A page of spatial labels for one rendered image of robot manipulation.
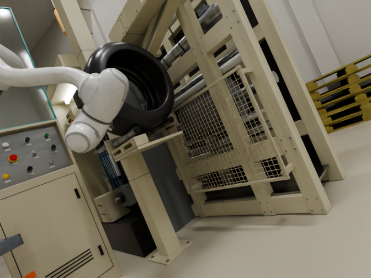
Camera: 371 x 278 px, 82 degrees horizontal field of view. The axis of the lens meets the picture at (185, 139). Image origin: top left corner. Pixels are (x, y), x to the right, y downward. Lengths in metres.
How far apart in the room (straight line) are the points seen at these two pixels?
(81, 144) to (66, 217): 1.09
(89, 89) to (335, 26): 4.59
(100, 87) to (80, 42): 1.22
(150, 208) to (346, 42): 4.29
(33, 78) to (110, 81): 0.28
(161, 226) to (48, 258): 0.73
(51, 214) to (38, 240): 0.16
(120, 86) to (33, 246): 1.29
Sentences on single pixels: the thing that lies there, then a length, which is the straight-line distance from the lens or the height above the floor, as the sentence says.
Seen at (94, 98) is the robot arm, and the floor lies 0.95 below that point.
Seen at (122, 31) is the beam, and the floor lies 1.67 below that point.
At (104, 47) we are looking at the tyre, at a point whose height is 1.42.
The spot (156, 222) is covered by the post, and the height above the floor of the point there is 0.27.
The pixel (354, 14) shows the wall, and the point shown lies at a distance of 5.01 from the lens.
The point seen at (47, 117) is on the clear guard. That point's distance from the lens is 1.92.
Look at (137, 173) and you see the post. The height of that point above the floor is 0.65.
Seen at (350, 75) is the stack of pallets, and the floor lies 0.68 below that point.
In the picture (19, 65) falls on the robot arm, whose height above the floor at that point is 1.31.
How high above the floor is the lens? 0.71
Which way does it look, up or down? 1 degrees up
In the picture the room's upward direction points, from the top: 23 degrees counter-clockwise
